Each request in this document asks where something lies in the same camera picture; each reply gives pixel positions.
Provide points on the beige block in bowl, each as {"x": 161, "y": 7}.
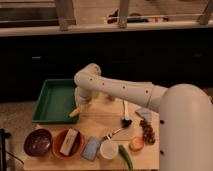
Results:
{"x": 68, "y": 142}

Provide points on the light green cup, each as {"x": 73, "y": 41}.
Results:
{"x": 95, "y": 94}

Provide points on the white handled spoon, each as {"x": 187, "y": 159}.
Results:
{"x": 125, "y": 116}

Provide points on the black stand at left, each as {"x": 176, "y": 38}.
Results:
{"x": 3, "y": 137}

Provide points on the green plastic tray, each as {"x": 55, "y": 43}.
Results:
{"x": 55, "y": 103}

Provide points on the dark purple bowl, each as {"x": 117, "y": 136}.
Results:
{"x": 38, "y": 143}

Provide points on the blue sponge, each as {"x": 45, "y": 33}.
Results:
{"x": 91, "y": 147}

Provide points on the white cup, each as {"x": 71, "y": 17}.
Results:
{"x": 109, "y": 149}

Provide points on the metal cup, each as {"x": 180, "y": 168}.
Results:
{"x": 111, "y": 98}

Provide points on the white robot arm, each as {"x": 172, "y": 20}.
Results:
{"x": 185, "y": 115}

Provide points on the bunch of dark grapes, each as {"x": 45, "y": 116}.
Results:
{"x": 148, "y": 134}

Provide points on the orange fruit piece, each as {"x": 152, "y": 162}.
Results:
{"x": 136, "y": 144}

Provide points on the orange bowl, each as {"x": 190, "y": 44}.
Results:
{"x": 58, "y": 140}

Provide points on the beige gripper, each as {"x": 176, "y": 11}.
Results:
{"x": 82, "y": 96}

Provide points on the green cucumber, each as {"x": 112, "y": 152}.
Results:
{"x": 124, "y": 154}

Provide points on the grey cloth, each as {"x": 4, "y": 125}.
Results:
{"x": 144, "y": 113}

